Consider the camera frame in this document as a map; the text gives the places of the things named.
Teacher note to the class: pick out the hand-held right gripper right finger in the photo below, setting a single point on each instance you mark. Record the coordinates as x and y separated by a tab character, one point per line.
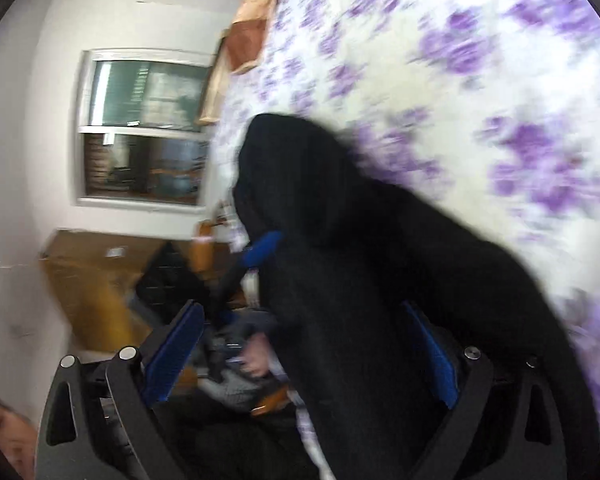
437	360

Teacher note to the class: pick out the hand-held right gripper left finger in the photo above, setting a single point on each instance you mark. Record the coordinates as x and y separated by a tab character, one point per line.
172	360

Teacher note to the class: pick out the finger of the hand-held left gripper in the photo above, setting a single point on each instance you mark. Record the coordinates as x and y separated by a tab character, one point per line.
262	250

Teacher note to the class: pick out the black pants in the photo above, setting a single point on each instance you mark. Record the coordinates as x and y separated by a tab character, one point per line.
360	260

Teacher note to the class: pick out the person's left hand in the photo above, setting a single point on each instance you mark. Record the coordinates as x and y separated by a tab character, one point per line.
256	355

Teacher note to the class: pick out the black plastic crate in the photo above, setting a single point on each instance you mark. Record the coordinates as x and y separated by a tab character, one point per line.
167	282

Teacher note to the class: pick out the brown cardboard box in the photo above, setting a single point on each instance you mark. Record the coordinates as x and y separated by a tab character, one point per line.
92	285

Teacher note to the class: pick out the white framed window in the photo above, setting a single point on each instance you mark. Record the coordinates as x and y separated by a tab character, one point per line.
145	127

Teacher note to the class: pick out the brown satin pillow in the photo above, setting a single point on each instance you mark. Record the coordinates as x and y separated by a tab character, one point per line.
252	25

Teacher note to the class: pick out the purple floral bed sheet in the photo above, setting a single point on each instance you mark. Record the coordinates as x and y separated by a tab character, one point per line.
430	60

